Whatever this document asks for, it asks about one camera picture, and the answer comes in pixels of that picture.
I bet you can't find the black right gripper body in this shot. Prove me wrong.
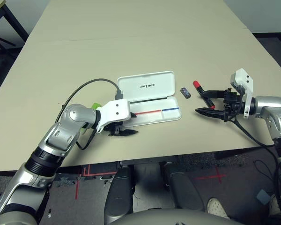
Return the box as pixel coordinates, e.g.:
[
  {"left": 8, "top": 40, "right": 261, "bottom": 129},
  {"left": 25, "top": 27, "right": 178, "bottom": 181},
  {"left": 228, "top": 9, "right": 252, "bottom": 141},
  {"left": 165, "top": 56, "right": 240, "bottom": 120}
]
[{"left": 222, "top": 88, "right": 245, "bottom": 123}]

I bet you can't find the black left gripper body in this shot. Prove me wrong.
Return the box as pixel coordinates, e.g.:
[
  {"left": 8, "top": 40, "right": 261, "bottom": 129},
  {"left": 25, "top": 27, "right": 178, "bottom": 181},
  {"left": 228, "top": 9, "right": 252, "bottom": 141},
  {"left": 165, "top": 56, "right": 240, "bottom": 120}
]
[{"left": 100, "top": 117, "right": 132, "bottom": 138}]

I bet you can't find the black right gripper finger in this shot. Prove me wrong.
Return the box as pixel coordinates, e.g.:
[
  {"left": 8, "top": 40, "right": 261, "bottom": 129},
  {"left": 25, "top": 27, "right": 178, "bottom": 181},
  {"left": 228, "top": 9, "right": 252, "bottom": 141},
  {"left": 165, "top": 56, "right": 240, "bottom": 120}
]
[
  {"left": 194, "top": 107, "right": 226, "bottom": 119},
  {"left": 200, "top": 89, "right": 226, "bottom": 99}
]

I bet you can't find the black marker with red cap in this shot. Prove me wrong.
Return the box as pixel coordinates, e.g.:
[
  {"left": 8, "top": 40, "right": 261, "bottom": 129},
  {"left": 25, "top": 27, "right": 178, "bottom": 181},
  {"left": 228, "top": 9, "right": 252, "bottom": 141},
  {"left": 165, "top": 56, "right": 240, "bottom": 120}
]
[{"left": 192, "top": 80, "right": 215, "bottom": 110}]

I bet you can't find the small dark blue eraser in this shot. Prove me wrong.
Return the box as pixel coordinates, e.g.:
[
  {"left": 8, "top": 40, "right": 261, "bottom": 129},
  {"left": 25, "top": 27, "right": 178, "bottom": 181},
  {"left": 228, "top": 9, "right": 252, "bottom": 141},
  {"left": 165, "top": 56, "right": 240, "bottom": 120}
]
[{"left": 180, "top": 87, "right": 192, "bottom": 98}]

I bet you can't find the green highlighter pen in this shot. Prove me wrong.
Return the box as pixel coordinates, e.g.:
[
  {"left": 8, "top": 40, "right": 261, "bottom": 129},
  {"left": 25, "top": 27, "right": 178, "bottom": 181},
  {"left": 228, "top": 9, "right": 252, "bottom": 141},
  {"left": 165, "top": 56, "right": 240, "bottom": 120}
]
[{"left": 81, "top": 102, "right": 102, "bottom": 136}]

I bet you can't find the white plastic pencil case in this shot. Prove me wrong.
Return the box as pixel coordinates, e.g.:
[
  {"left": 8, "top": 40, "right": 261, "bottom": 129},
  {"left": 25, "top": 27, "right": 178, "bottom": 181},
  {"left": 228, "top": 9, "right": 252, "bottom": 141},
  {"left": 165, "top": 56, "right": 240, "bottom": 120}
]
[{"left": 116, "top": 70, "right": 182, "bottom": 128}]

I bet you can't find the dark grey left robot leg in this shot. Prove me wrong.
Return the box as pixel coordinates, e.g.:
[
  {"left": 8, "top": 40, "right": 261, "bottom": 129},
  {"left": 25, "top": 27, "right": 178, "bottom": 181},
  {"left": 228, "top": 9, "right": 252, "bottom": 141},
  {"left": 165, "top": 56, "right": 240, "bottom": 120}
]
[{"left": 104, "top": 164, "right": 134, "bottom": 223}]

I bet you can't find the dark grey robot leg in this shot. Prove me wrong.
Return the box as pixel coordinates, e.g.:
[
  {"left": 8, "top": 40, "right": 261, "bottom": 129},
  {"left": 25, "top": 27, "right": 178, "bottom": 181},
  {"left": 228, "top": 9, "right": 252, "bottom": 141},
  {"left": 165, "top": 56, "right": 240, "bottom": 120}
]
[
  {"left": 104, "top": 164, "right": 134, "bottom": 223},
  {"left": 163, "top": 161, "right": 206, "bottom": 213}
]

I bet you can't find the dark grey right robot leg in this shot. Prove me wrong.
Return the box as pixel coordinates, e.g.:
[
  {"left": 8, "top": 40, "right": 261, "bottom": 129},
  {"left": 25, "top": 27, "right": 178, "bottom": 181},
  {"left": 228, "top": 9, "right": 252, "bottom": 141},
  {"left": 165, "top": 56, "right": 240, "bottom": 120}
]
[{"left": 163, "top": 161, "right": 206, "bottom": 213}]

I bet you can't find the white perforated shoe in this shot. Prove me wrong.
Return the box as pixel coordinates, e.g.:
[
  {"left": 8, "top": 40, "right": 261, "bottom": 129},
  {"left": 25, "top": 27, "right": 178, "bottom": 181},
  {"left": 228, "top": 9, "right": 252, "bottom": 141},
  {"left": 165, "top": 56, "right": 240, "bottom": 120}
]
[
  {"left": 206, "top": 197, "right": 230, "bottom": 220},
  {"left": 269, "top": 194, "right": 281, "bottom": 218}
]

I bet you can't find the silver robot torso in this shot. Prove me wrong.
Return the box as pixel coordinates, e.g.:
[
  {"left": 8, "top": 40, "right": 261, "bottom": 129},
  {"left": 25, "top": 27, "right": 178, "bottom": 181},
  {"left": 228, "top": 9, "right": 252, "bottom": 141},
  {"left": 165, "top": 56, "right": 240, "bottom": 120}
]
[{"left": 110, "top": 208, "right": 244, "bottom": 225}]

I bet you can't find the small blue-grey box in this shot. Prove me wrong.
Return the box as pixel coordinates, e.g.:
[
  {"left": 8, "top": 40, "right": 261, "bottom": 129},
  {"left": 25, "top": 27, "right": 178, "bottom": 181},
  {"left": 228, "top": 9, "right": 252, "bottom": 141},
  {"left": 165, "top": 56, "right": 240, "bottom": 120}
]
[{"left": 256, "top": 189, "right": 272, "bottom": 204}]

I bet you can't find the black chair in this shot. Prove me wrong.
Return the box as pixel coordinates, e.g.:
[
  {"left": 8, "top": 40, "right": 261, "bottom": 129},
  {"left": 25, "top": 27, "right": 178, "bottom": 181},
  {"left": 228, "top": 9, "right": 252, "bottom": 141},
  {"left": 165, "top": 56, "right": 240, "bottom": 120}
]
[{"left": 0, "top": 32, "right": 17, "bottom": 61}]

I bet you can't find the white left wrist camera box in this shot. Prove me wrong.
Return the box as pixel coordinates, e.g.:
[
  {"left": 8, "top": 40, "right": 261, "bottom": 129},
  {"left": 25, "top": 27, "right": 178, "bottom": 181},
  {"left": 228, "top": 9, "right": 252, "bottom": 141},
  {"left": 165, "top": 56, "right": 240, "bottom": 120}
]
[{"left": 96, "top": 98, "right": 131, "bottom": 134}]

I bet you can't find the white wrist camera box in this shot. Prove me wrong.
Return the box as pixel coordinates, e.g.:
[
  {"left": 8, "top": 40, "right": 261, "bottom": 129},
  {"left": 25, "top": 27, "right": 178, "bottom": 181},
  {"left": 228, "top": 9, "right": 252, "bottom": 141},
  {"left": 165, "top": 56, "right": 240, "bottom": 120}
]
[
  {"left": 96, "top": 98, "right": 131, "bottom": 134},
  {"left": 229, "top": 68, "right": 254, "bottom": 118}
]

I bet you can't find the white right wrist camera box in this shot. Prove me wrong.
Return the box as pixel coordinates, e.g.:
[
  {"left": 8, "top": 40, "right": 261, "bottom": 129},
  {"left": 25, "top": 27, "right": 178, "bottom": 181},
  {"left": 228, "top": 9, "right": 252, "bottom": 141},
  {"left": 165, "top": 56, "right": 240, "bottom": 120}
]
[{"left": 229, "top": 68, "right": 254, "bottom": 118}]

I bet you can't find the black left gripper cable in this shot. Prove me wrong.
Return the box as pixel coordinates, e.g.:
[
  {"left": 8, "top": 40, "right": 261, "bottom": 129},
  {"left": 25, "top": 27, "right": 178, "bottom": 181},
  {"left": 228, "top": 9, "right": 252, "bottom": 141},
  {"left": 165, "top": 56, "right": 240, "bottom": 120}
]
[{"left": 75, "top": 126, "right": 96, "bottom": 150}]

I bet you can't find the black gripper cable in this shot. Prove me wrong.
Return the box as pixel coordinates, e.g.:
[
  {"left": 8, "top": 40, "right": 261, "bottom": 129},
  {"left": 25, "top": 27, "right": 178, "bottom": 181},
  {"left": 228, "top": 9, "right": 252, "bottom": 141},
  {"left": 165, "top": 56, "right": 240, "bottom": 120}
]
[
  {"left": 75, "top": 126, "right": 96, "bottom": 150},
  {"left": 233, "top": 117, "right": 281, "bottom": 179}
]

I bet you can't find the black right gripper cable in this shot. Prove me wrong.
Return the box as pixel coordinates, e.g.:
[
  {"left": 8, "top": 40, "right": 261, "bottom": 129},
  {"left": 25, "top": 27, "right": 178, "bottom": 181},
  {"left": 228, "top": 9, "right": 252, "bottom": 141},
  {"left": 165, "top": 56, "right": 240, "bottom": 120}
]
[{"left": 233, "top": 117, "right": 281, "bottom": 179}]

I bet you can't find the black left camera cable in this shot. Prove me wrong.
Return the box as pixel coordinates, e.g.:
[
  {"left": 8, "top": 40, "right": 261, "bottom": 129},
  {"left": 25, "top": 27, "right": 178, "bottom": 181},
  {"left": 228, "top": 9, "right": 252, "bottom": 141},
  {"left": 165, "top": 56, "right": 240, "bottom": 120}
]
[{"left": 55, "top": 78, "right": 124, "bottom": 123}]

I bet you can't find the thin black floor cable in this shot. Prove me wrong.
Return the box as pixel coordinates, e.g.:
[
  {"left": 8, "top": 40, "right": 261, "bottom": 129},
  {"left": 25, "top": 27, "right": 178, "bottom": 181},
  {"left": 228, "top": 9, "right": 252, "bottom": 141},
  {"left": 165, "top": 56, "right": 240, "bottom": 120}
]
[{"left": 254, "top": 159, "right": 276, "bottom": 188}]

